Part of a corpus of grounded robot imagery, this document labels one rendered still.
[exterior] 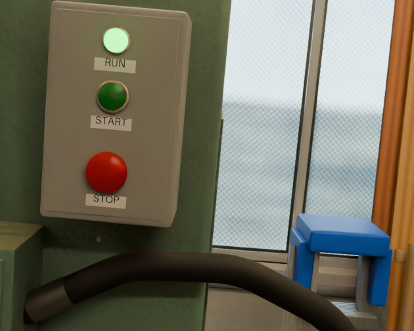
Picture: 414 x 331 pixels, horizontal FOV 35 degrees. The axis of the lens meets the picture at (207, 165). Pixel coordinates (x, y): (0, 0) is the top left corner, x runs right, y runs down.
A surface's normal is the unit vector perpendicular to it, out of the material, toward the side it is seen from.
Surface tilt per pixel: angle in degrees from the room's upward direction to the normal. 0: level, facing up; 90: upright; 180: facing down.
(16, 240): 0
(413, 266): 87
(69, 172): 90
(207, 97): 90
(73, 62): 90
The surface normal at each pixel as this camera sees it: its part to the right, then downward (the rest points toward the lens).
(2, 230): 0.09, -0.99
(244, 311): 0.03, 0.14
